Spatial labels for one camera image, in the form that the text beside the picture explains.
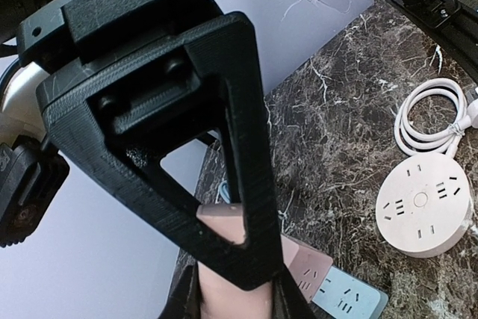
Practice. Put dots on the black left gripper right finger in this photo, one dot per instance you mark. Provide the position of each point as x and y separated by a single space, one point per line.
288 300

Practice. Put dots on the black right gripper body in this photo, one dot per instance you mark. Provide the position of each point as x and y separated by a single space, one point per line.
51 33

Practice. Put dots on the light blue power strip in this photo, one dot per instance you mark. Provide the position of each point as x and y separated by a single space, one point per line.
344 296

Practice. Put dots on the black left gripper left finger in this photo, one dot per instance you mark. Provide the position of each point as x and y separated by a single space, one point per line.
186 298

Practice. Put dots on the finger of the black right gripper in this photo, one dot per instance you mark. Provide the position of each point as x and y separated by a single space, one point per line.
117 117

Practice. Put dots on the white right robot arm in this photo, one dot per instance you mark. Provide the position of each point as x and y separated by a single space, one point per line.
18 102

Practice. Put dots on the pink cube socket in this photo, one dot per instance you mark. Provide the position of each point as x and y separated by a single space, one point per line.
236 281

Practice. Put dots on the black front frame rail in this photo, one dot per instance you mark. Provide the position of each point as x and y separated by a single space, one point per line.
450 23

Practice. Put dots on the round pink socket hub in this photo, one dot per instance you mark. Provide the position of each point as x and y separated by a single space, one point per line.
424 206

